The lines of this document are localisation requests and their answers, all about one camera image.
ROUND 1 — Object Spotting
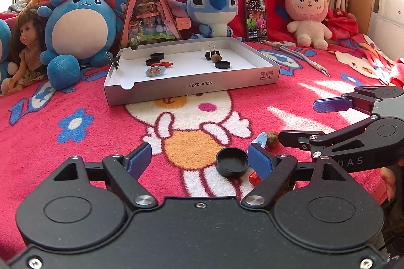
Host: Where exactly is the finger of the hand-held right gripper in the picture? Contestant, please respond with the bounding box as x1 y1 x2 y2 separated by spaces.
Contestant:
278 114 382 159
313 86 404 113

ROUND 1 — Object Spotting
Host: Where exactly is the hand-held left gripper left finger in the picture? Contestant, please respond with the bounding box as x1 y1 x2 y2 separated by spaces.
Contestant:
52 143 158 209

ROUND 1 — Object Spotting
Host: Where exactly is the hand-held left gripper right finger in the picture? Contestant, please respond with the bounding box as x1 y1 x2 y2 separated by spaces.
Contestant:
241 143 351 209

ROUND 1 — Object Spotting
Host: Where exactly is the blue hair clip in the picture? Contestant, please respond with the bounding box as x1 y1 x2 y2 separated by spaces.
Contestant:
252 132 269 150

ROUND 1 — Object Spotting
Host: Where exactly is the brown acorn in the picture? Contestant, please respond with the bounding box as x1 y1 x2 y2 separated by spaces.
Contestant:
267 131 280 148

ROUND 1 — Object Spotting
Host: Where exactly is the white cardboard box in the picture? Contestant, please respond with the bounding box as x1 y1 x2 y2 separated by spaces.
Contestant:
104 37 281 106

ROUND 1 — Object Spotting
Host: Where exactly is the cartoon bear hair clip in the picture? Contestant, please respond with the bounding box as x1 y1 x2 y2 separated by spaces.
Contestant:
145 65 166 77

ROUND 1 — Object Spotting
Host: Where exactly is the large black binder clip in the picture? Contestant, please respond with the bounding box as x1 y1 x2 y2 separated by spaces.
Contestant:
205 44 221 60

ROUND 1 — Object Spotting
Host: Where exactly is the person's right hand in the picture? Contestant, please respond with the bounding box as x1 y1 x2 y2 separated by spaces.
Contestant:
380 166 396 202

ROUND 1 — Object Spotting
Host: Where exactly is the pink cartoon bed blanket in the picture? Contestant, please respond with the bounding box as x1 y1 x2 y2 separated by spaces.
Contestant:
0 35 404 251

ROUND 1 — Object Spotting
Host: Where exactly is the red cloth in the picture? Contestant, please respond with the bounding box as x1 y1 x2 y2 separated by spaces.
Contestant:
325 8 360 36

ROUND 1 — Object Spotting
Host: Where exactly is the small black binder clip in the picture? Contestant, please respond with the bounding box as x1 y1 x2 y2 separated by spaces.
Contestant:
107 51 122 70

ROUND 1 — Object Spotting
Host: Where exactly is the brown cardboard box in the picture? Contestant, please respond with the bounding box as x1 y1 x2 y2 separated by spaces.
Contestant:
347 0 377 36

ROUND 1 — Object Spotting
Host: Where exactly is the pink bunny plush toy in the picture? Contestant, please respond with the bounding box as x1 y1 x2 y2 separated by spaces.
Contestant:
280 0 333 51

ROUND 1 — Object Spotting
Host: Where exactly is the black smartphone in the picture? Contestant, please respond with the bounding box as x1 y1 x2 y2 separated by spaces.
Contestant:
245 0 269 42

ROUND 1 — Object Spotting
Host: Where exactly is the blue round plush toy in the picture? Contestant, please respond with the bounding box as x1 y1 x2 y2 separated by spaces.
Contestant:
37 0 128 90

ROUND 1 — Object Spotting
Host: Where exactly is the pink triangular toy box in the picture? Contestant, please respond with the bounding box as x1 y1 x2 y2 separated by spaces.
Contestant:
120 0 184 50

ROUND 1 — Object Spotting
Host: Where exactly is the blue alien plush toy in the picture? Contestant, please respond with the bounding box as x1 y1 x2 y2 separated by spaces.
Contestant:
167 0 245 42

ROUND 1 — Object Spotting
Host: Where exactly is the brown-haired doll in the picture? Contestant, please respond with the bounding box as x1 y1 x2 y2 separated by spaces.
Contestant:
7 7 48 94

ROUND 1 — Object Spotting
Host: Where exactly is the blue cat plush toy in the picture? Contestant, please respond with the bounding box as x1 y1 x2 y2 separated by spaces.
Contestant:
0 18 19 96

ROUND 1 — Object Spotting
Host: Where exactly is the grey braided lanyard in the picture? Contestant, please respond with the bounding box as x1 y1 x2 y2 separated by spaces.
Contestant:
261 39 330 78

